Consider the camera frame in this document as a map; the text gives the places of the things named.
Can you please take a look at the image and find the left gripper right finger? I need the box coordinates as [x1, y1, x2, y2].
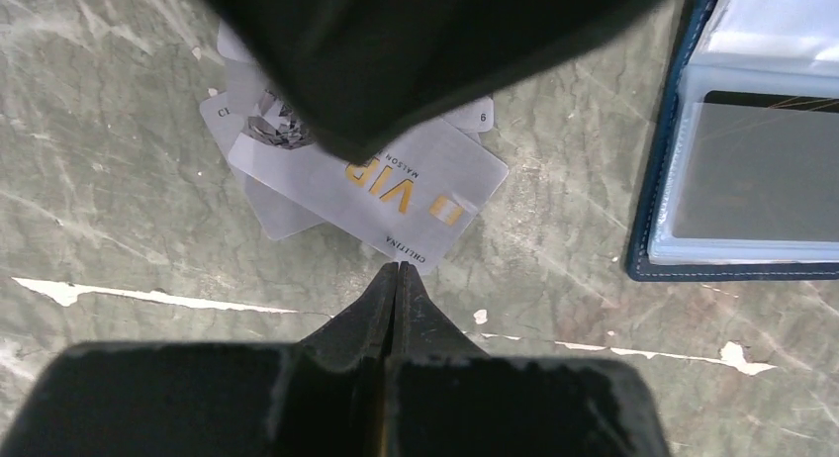
[380, 263, 670, 456]

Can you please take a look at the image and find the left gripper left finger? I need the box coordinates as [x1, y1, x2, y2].
[1, 263, 399, 456]

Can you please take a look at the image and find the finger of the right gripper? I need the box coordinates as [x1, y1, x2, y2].
[202, 0, 665, 162]

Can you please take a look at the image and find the blue leather card holder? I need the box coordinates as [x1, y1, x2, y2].
[626, 0, 838, 282]

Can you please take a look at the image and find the black VIP card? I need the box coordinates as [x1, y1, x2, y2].
[673, 91, 838, 242]

